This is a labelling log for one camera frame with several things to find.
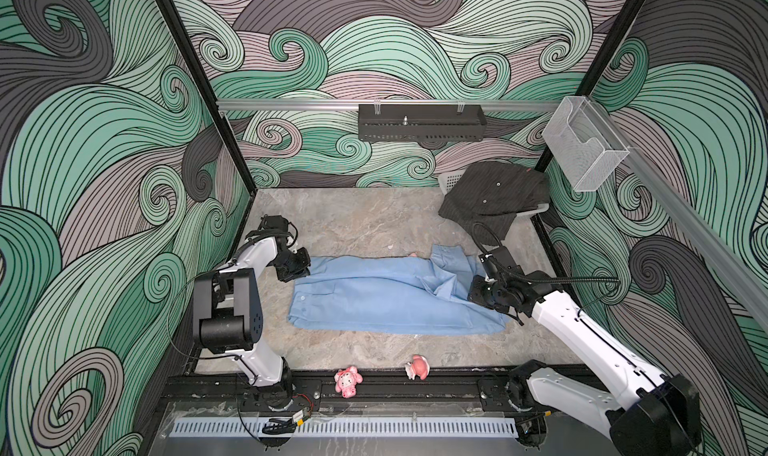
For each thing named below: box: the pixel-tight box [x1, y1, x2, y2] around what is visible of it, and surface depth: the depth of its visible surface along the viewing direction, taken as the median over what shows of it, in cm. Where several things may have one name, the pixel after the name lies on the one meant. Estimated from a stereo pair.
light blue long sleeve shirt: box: [289, 245, 511, 334], surface depth 89 cm
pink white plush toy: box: [404, 354, 430, 381], surface depth 77 cm
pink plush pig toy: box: [334, 365, 363, 399], surface depth 74 cm
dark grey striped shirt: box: [438, 161, 551, 246], surface depth 113 cm
